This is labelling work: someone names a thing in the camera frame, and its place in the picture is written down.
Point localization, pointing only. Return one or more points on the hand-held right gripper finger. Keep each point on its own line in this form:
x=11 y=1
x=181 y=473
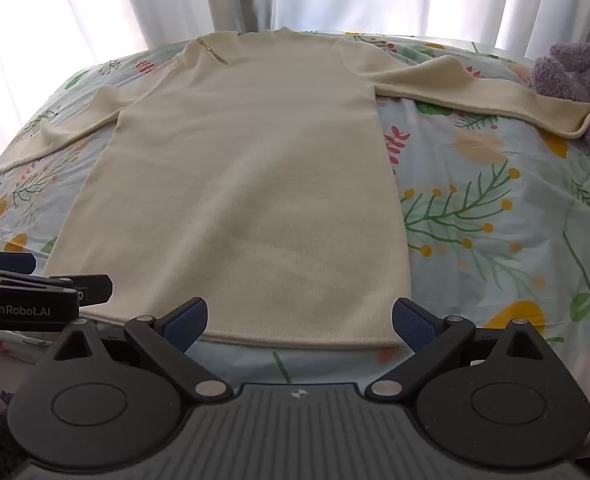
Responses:
x=414 y=325

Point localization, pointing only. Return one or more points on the floral bedsheet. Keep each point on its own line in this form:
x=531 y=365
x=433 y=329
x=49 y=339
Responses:
x=475 y=220

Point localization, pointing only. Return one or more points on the cream knit sweater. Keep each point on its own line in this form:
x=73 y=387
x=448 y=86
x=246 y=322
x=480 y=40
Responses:
x=245 y=185

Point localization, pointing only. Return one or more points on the purple plush toy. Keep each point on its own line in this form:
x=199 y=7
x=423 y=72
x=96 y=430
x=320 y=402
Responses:
x=570 y=67

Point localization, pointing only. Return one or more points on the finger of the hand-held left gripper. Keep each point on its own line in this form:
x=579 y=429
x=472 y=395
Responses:
x=92 y=287
x=10 y=261

